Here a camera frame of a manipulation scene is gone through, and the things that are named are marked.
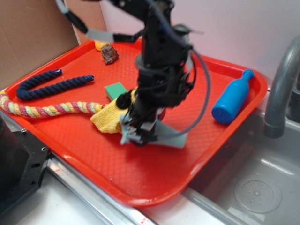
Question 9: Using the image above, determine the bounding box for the red plastic tray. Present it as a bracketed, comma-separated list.
[3, 37, 269, 208]

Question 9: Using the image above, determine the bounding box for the yellow plastic toy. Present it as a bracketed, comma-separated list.
[94, 41, 106, 51]

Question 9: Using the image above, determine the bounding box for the blue plastic bottle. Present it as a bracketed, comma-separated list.
[211, 69, 255, 124]

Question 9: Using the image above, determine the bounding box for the multicolour braided rope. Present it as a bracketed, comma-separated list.
[0, 90, 109, 119]

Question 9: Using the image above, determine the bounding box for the grey sink faucet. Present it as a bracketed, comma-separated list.
[263, 36, 300, 138]

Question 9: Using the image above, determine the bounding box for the light blue cloth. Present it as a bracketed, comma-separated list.
[120, 114, 188, 149]

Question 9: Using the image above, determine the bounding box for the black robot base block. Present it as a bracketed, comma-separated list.
[0, 118, 49, 216]

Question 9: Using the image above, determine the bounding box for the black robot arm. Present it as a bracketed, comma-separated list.
[66, 0, 195, 148]

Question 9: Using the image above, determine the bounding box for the yellow microfiber cloth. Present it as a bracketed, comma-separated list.
[90, 88, 137, 134]

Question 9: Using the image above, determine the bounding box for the brown cardboard panel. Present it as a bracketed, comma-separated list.
[0, 0, 108, 91]

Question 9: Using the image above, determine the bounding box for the brown rock toy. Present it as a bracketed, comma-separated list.
[101, 44, 119, 65]

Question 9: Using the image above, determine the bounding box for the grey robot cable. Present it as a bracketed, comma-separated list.
[150, 0, 212, 139]

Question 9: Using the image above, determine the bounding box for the navy blue rope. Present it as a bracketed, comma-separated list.
[16, 68, 95, 102]

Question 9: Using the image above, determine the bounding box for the green sponge block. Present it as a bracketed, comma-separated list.
[105, 82, 127, 101]

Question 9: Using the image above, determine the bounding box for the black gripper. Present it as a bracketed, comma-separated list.
[116, 58, 195, 146]

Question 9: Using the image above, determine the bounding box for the grey toy sink basin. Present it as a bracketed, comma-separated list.
[182, 100, 300, 225]

